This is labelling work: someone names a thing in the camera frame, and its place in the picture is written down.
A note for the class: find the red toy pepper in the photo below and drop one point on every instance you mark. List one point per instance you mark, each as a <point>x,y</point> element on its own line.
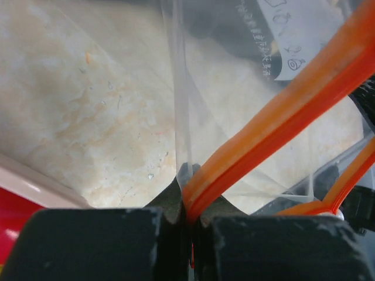
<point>15,211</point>

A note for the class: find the clear zip bag red zipper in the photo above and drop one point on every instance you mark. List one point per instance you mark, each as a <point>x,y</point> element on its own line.
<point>226,60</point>

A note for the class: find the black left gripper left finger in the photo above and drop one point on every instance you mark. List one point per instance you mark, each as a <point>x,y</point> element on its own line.
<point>145,243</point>

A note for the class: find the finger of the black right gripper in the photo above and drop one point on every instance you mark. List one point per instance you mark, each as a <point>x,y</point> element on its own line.
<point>363,98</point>

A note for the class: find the pink plastic basket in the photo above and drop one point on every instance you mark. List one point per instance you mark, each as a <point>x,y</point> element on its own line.
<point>38,188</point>

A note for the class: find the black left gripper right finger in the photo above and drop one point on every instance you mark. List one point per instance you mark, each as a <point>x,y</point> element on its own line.
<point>230,245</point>

